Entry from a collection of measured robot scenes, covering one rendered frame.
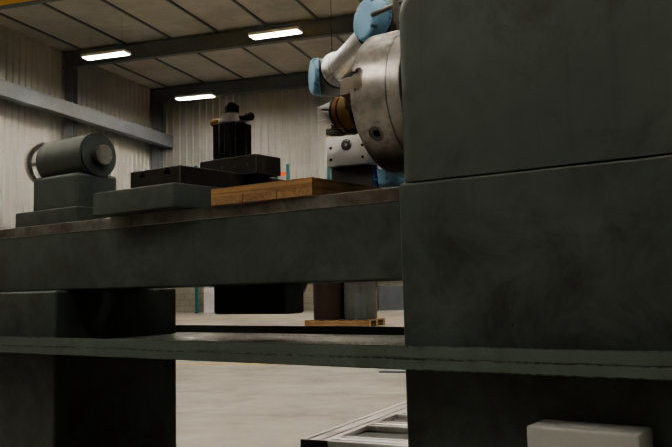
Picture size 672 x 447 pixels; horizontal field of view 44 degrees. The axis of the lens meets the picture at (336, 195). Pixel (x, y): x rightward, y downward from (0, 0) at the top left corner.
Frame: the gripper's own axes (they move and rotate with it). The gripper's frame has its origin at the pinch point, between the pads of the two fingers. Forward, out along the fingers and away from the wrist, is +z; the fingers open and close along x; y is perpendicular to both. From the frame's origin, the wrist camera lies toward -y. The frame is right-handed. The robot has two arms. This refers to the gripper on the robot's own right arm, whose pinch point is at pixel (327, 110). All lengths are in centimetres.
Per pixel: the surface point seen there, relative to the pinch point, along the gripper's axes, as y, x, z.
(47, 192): 102, -10, 7
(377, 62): -22.0, 5.0, 11.1
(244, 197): 12.9, -20.6, 15.0
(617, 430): -72, -65, 23
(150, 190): 38.6, -17.0, 20.7
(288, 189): 0.0, -20.0, 14.7
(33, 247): 95, -28, 16
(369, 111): -19.8, -5.2, 11.3
